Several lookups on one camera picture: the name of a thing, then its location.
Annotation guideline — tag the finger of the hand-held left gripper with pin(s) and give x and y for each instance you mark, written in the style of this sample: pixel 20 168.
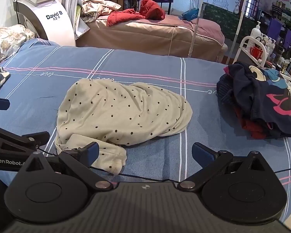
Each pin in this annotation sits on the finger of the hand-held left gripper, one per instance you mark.
pixel 20 139
pixel 0 104

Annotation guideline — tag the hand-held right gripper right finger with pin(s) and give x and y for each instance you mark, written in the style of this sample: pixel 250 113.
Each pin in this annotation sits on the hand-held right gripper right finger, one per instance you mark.
pixel 203 154

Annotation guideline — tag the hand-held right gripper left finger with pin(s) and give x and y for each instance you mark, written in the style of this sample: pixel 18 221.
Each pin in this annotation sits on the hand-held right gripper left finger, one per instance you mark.
pixel 91 151

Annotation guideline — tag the cream polka dot shirt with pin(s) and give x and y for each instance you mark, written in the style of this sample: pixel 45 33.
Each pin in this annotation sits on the cream polka dot shirt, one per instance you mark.
pixel 116 111

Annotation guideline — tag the pile of dark clothes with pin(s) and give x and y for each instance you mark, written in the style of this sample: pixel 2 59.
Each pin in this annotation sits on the pile of dark clothes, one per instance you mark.
pixel 257 102

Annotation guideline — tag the floral quilt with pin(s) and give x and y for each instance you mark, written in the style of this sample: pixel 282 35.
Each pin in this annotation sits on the floral quilt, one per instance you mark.
pixel 4 41

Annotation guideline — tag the white plastic bag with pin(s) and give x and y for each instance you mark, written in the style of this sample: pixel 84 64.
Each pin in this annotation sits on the white plastic bag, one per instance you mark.
pixel 51 21

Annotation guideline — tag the blue striped bedsheet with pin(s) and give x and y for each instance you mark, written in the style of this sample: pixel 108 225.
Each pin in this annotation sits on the blue striped bedsheet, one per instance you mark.
pixel 135 60

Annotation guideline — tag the red cup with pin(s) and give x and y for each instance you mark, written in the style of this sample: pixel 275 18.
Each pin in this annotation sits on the red cup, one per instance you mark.
pixel 255 52

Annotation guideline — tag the white pump bottle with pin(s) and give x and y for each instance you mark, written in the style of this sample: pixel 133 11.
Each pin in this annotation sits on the white pump bottle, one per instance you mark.
pixel 255 32

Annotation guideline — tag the beige crumpled blanket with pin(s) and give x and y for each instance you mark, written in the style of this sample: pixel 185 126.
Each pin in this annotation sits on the beige crumpled blanket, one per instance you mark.
pixel 94 7

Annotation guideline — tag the dark green patterned screen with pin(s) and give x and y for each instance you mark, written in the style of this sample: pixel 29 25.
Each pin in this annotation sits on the dark green patterned screen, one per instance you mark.
pixel 223 19

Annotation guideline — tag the blue bag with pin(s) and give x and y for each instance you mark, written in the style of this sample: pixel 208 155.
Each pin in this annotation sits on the blue bag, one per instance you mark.
pixel 190 15

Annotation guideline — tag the red jacket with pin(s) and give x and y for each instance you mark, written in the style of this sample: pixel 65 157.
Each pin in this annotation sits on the red jacket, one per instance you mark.
pixel 150 9

